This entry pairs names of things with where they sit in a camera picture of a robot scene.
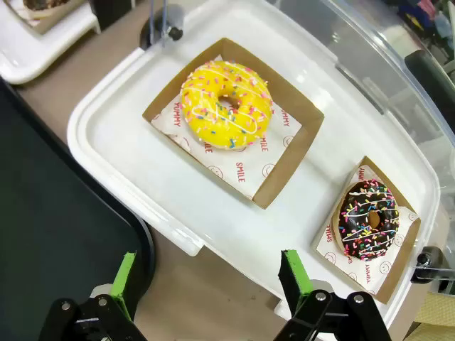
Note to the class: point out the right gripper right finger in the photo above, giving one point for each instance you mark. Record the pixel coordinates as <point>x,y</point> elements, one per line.
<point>295,284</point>

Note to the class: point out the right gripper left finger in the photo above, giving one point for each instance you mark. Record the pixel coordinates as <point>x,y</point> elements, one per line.
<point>121,284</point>

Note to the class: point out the chocolate donut rainbow sprinkles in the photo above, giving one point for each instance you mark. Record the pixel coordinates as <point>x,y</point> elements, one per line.
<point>355,220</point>

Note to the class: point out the black serving tray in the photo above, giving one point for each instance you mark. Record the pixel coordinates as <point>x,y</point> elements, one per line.
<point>53,213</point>

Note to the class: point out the cardboard donut tray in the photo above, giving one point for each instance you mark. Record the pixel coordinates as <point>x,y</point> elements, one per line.
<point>49,19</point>
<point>291,160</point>
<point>398,270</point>

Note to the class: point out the yellow sprinkled donut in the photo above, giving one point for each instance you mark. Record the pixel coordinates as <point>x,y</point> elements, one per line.
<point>199,106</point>

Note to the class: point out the chocolate donut brown sprinkles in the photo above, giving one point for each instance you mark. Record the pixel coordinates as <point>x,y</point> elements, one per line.
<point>46,3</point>

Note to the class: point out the printed white paper liner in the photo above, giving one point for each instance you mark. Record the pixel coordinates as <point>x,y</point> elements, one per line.
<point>231,170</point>
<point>334,259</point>

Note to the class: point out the white display case base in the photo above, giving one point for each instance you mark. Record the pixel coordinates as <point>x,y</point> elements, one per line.
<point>35,53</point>
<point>142,177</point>

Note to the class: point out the black lid hinge knob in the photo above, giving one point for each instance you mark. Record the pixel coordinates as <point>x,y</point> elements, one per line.
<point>175,33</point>
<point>426,257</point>

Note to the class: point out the clear display case lid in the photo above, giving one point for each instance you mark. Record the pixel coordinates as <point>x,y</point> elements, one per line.
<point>355,42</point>

